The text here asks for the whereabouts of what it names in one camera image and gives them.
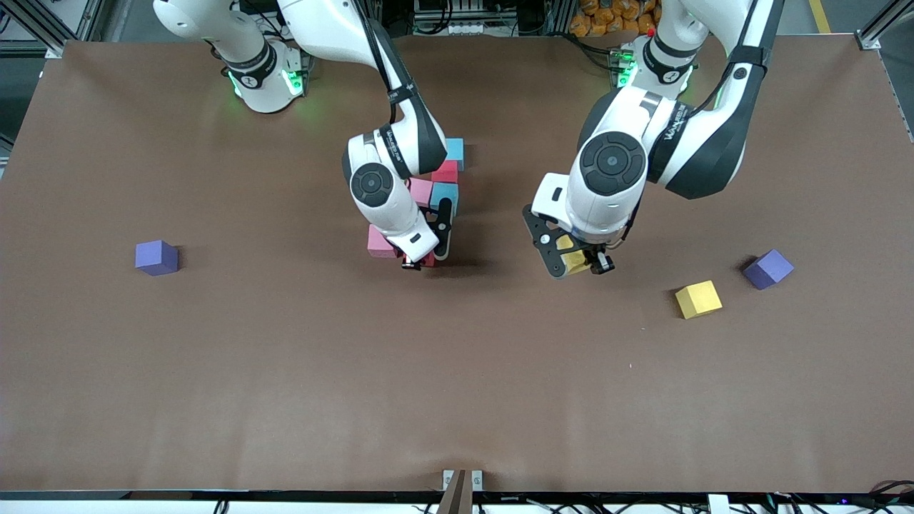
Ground yellow foam cube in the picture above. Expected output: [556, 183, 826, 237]
[675, 280, 723, 320]
[556, 234, 593, 278]

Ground small metal bracket plate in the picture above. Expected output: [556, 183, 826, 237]
[443, 469, 484, 492]

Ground pile of orange objects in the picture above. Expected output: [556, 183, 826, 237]
[571, 0, 661, 38]

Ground aluminium frame profile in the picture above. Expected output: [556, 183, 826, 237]
[0, 0, 108, 59]
[857, 0, 914, 51]

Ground purple foam cube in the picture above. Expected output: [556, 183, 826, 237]
[743, 248, 795, 291]
[135, 240, 179, 277]

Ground black cable bundle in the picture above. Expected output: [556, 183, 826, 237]
[868, 480, 914, 509]

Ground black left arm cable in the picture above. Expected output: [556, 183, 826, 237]
[607, 187, 643, 249]

